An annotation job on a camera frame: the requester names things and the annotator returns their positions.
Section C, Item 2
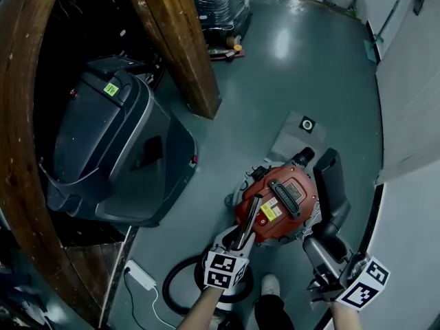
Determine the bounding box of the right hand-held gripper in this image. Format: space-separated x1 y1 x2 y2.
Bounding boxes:
302 236 391 311

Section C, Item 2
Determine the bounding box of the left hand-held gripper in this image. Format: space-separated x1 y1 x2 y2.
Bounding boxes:
205 224 257 289

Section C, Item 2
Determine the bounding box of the black vacuum floor nozzle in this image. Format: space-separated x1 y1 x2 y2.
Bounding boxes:
307 148 352 271

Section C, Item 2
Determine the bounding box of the person's left forearm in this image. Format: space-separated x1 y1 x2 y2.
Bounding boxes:
175 285 225 330

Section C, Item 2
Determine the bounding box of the person's right forearm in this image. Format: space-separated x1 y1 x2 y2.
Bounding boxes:
329 300 362 330

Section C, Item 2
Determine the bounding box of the red canister vacuum cleaner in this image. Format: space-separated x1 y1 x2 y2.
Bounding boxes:
225 146 323 251

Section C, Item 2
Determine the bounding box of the person's white shoe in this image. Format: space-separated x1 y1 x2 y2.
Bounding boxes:
261 274 281 297

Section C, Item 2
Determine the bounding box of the person's black trouser leg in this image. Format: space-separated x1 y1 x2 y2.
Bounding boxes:
253 293 287 330

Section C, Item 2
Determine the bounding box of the white power strip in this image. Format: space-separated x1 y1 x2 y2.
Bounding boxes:
123 259 157 292

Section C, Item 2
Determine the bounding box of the wooden stair step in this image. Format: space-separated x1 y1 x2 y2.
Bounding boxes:
64 225 139 325

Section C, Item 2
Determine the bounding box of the large grey floor scrubber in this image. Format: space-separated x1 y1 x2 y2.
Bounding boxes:
38 56 201 229

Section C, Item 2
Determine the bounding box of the low wheeled trolley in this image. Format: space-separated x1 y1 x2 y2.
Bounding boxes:
205 25 247 62

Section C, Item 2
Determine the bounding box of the plastic-wrapped pallet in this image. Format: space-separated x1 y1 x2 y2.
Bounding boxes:
190 0 252 31

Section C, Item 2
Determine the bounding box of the black vacuum hose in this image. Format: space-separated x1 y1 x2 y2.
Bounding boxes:
162 252 256 316

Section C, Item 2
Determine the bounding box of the white power cable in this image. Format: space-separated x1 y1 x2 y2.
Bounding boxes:
149 285 182 328

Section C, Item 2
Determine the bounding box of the black power cable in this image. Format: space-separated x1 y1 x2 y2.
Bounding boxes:
122 267 142 323

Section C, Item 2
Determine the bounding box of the wooden stair post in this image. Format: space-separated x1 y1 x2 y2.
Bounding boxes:
119 0 223 120

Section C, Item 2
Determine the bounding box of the teal-headed long-handled broom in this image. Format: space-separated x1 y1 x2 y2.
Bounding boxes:
363 0 409 62

